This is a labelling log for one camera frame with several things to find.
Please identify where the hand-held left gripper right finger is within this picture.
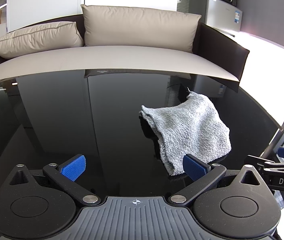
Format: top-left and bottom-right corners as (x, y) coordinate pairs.
(168, 154), (270, 207)

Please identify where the silver mini fridge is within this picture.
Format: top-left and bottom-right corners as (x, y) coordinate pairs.
(188, 0), (243, 33)

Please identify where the dark brown beige sofa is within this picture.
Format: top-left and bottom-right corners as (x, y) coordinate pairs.
(0, 14), (250, 93)

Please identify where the large beige cushion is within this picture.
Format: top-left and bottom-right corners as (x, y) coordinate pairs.
(81, 4), (202, 54)

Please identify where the silver window frame post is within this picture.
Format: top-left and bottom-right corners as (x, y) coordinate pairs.
(263, 80), (284, 159)

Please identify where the small beige cushion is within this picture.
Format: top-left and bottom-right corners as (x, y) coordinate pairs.
(0, 21), (84, 60)

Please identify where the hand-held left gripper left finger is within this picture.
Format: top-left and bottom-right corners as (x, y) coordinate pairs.
(8, 154), (101, 207)

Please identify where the grey terry towel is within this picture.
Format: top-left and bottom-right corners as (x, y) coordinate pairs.
(140, 87), (232, 176)

